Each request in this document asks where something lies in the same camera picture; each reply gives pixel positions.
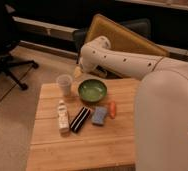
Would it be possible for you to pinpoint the white ceramic cup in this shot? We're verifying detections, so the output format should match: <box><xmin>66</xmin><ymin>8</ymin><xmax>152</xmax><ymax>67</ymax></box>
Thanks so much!
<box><xmin>56</xmin><ymin>74</ymin><xmax>73</xmax><ymax>96</ymax></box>

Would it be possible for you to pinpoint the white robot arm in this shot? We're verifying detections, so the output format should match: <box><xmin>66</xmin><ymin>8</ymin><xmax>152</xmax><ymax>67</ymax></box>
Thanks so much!
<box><xmin>79</xmin><ymin>36</ymin><xmax>188</xmax><ymax>171</ymax></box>

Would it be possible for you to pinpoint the green ceramic bowl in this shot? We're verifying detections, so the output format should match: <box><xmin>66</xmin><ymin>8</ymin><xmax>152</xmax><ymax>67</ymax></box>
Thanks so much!
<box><xmin>78</xmin><ymin>79</ymin><xmax>107</xmax><ymax>103</ymax></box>

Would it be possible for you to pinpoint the white plastic bottle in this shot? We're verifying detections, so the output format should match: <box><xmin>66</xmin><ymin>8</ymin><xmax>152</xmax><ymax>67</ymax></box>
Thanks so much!
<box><xmin>57</xmin><ymin>100</ymin><xmax>69</xmax><ymax>133</ymax></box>

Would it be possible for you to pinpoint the black striped rectangular box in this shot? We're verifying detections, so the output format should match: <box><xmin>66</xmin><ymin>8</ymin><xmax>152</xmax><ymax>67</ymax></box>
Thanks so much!
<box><xmin>70</xmin><ymin>107</ymin><xmax>91</xmax><ymax>133</ymax></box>

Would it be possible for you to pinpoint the orange carrot toy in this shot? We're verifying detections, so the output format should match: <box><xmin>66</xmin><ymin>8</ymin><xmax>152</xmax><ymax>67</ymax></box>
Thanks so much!
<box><xmin>109</xmin><ymin>101</ymin><xmax>116</xmax><ymax>119</ymax></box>

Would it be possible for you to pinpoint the blue sponge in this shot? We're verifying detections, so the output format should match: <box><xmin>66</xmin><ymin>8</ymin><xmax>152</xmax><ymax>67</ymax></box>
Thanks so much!
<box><xmin>91</xmin><ymin>106</ymin><xmax>107</xmax><ymax>126</ymax></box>

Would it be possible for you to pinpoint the black office chair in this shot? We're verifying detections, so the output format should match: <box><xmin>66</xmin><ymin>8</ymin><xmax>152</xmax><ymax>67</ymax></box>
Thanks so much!
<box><xmin>0</xmin><ymin>0</ymin><xmax>39</xmax><ymax>90</ymax></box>

